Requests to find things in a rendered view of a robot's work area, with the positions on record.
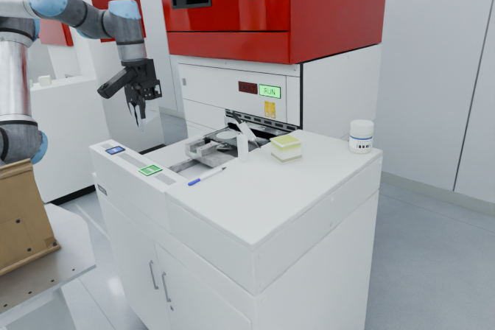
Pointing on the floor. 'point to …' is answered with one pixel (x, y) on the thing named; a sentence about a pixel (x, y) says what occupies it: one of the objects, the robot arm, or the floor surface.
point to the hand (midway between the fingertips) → (140, 128)
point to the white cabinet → (157, 306)
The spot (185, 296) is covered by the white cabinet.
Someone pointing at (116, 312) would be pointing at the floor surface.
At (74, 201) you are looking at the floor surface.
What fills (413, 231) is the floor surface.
